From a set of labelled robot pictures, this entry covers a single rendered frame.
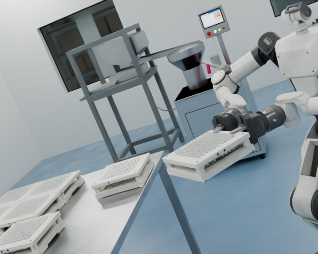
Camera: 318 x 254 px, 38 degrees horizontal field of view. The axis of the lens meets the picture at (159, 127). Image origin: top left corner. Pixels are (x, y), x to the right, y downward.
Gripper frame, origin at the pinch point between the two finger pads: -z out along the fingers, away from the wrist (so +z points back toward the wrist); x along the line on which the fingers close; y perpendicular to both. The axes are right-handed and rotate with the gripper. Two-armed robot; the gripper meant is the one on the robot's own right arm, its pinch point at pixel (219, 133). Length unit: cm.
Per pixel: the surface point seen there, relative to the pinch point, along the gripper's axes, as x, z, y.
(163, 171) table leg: 27, 40, 57
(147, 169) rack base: 15, 16, 50
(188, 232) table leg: 66, 40, 57
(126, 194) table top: 18, -3, 52
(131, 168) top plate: 11, 9, 53
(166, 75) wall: 36, 441, 258
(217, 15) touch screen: -31, 246, 79
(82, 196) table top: 19, 3, 83
